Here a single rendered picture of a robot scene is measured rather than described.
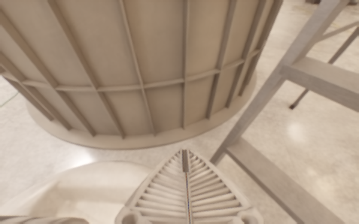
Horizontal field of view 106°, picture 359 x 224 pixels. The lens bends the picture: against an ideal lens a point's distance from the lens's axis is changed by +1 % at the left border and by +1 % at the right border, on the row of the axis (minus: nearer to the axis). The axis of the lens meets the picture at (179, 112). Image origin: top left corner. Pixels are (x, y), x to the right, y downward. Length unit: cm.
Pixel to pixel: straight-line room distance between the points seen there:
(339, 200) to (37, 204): 117
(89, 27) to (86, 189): 48
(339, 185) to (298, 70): 83
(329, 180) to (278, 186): 57
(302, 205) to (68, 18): 87
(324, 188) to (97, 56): 119
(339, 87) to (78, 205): 67
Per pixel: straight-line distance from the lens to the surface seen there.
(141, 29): 55
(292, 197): 56
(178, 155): 17
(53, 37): 67
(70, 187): 51
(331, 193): 107
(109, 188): 46
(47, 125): 130
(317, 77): 39
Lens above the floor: 76
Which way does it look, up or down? 47 degrees down
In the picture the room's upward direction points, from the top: 1 degrees counter-clockwise
